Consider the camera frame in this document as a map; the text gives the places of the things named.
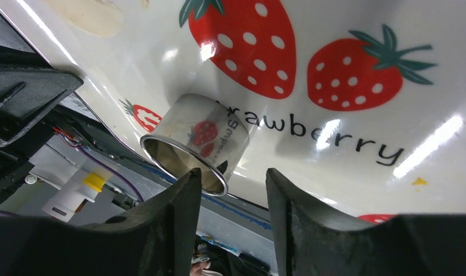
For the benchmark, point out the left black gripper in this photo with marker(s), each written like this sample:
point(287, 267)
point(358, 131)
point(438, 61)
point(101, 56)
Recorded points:
point(29, 90)

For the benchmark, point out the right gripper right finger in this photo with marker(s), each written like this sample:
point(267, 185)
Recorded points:
point(313, 238)

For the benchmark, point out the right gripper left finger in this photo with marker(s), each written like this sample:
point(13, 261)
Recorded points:
point(154, 238)

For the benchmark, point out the white dough piece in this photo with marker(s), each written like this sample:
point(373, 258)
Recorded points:
point(96, 17)

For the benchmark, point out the metal round cookie cutter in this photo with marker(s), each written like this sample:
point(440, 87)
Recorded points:
point(198, 132)

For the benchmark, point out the strawberry pattern rectangular tray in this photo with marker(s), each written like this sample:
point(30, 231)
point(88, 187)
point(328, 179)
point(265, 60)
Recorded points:
point(360, 103)

